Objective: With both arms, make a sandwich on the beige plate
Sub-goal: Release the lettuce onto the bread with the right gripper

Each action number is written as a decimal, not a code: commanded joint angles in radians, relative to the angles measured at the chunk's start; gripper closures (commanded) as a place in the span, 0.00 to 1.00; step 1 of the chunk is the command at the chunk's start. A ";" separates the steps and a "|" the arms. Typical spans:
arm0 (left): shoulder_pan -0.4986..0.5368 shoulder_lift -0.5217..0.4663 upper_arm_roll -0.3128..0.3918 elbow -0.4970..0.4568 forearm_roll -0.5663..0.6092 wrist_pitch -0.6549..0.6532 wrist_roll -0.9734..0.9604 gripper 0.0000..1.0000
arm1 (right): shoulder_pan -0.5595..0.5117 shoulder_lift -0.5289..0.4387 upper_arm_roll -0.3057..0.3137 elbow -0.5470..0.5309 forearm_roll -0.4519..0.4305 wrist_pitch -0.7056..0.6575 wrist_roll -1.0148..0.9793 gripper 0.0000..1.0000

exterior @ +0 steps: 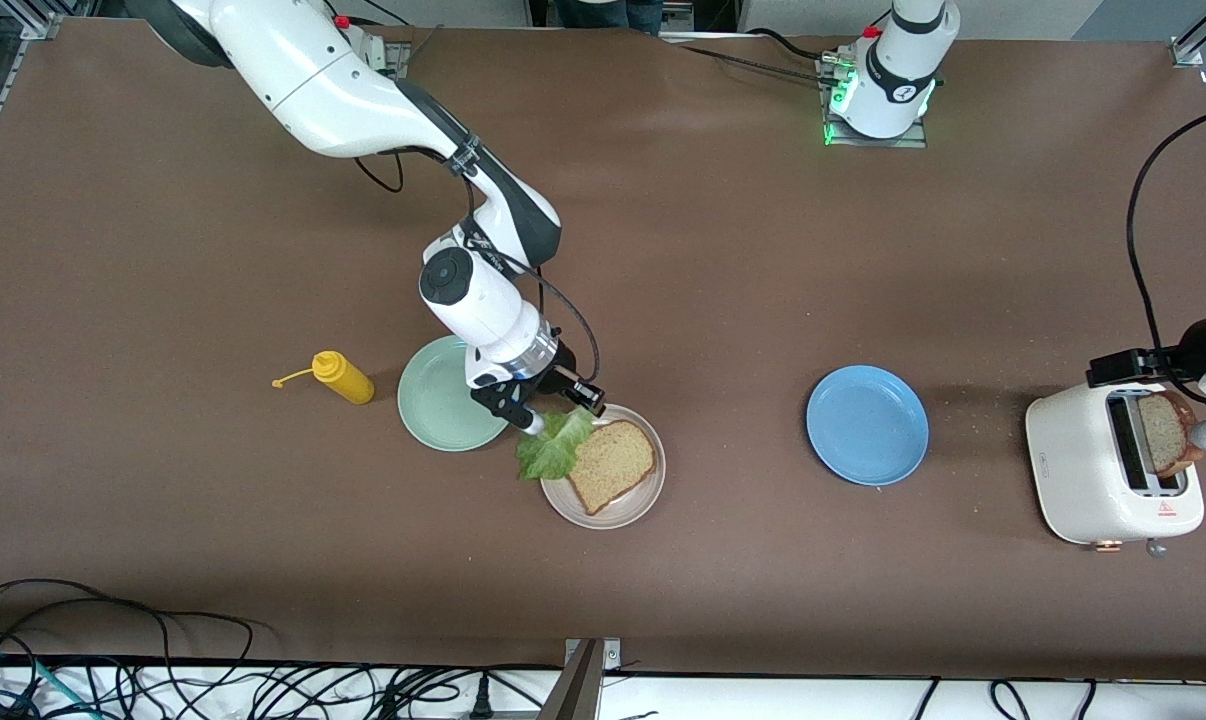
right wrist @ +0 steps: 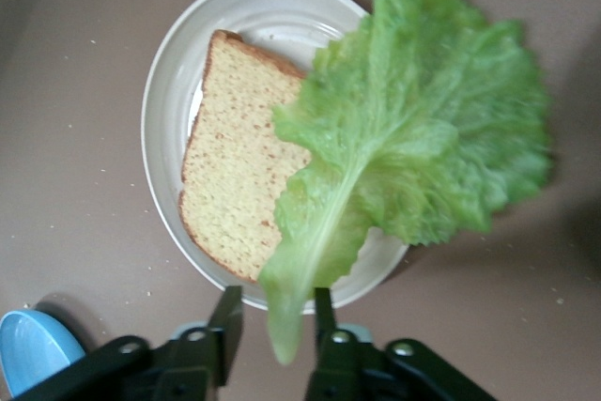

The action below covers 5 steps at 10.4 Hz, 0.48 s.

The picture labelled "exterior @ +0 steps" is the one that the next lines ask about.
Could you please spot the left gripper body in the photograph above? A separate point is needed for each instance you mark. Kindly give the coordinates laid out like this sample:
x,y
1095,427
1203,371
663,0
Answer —
x,y
1185,358

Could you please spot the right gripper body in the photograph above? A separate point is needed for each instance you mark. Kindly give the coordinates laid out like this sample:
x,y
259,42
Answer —
x,y
561,371

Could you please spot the green lettuce leaf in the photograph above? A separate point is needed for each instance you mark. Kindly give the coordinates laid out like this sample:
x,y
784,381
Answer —
x,y
553,450

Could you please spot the brown bread slice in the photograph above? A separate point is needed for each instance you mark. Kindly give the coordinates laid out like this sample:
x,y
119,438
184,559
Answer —
x,y
613,465
1163,435

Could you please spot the yellow squeeze bottle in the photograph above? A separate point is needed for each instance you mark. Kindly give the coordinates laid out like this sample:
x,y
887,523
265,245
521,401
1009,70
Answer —
x,y
348,380

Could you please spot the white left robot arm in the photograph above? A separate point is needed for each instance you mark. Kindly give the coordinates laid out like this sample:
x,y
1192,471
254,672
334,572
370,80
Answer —
x,y
898,70

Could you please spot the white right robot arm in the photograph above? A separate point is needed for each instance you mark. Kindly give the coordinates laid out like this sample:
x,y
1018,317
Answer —
x,y
313,80

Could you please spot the beige plate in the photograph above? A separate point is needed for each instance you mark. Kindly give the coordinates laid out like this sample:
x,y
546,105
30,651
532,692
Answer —
x,y
613,518

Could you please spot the mint green plate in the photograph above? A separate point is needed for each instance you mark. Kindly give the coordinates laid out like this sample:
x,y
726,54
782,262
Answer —
x,y
433,400

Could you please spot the blue plate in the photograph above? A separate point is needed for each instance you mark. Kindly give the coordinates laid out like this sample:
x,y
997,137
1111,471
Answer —
x,y
868,425

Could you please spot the white toaster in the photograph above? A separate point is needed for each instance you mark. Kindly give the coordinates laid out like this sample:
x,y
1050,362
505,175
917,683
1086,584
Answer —
x,y
1068,460

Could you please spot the aluminium corner profile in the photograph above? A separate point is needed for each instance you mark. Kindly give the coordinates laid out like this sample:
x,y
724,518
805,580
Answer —
x,y
1188,50

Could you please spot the black power plug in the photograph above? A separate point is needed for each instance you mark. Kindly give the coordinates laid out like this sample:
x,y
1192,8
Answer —
x,y
480,697

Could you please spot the person in blue jeans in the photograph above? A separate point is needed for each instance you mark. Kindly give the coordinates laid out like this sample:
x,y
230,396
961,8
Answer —
x,y
603,12

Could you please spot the aluminium camera post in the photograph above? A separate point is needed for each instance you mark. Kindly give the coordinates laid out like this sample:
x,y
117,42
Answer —
x,y
578,690

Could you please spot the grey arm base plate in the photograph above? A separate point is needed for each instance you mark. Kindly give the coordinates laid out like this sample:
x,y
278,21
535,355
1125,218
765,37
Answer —
x,y
893,143
399,60

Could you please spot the aluminium table frame rail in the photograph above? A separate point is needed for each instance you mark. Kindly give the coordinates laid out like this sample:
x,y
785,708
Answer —
x,y
3,105

